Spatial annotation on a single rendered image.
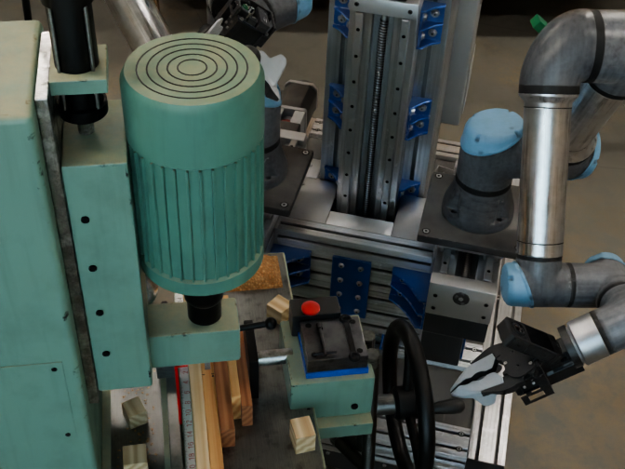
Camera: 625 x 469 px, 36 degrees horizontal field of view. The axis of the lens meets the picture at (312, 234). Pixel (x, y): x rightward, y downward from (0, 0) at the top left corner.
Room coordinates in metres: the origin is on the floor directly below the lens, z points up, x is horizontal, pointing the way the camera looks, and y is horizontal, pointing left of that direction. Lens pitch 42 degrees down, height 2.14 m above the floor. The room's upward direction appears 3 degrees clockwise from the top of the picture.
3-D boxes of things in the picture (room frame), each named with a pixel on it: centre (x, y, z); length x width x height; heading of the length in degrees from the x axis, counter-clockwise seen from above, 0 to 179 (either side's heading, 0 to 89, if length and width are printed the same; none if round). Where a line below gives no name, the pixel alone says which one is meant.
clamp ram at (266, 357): (1.03, 0.06, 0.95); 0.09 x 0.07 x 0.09; 11
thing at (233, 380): (1.06, 0.13, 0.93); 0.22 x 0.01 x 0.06; 11
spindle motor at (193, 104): (1.01, 0.16, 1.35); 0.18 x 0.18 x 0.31
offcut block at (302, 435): (0.91, 0.00, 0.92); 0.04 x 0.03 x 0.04; 18
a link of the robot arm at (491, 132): (1.59, -0.35, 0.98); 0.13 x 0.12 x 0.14; 93
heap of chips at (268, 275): (1.28, 0.12, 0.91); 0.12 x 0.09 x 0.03; 101
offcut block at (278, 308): (1.17, 0.05, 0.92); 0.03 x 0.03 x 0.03; 54
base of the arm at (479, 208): (1.59, -0.35, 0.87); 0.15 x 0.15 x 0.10
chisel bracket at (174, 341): (1.01, 0.18, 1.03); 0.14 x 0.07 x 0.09; 101
